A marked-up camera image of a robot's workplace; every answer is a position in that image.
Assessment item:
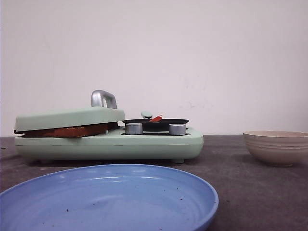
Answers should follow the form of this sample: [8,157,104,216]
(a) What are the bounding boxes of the mint green sandwich maker lid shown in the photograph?
[14,90,125,134]

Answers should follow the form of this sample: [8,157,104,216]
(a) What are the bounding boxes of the black round frying pan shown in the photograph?
[122,111,189,132]

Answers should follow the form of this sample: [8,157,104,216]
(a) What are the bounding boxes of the silver right control knob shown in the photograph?
[169,123,187,136]

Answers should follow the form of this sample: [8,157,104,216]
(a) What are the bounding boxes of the beige ribbed bowl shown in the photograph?
[243,130,308,167]

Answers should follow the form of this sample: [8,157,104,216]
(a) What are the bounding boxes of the blue plastic plate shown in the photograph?
[0,164,219,231]

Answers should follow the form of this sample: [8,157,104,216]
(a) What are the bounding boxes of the pink cooked shrimp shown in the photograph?
[149,115,163,122]

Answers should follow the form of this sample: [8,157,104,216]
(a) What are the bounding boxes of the silver left control knob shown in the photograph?
[125,123,143,135]

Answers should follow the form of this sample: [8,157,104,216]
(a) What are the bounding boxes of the mint green breakfast maker base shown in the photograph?
[15,127,204,163]

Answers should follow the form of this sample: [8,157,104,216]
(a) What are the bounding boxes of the silver control knob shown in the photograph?
[125,123,143,135]
[169,123,187,136]

